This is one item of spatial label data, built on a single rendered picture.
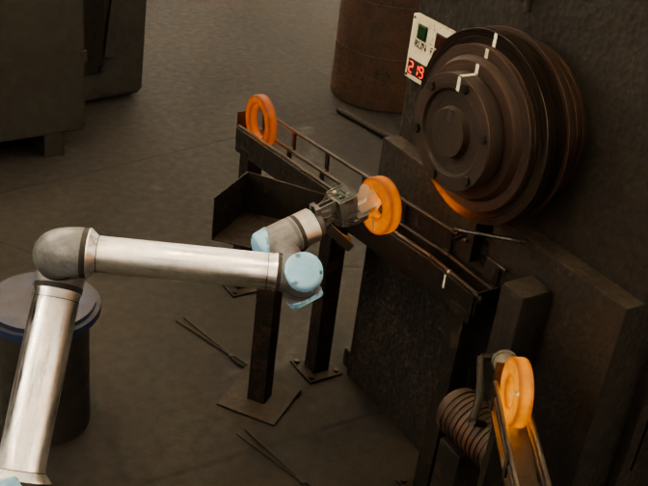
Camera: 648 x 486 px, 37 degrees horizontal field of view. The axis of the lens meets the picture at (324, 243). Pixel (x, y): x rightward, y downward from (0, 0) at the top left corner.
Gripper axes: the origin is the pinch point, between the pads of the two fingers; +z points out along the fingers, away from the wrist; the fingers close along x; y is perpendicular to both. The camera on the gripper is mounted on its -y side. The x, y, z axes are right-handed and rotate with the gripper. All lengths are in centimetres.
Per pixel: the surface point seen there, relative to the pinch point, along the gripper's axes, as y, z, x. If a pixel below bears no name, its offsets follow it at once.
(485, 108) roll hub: 35.1, 12.6, -29.1
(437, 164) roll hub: 16.0, 7.3, -16.5
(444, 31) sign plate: 30.6, 33.3, 14.2
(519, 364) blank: -4, -8, -65
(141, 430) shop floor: -67, -74, 30
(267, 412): -76, -37, 21
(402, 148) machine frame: -3.3, 20.7, 20.0
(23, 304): -17, -89, 46
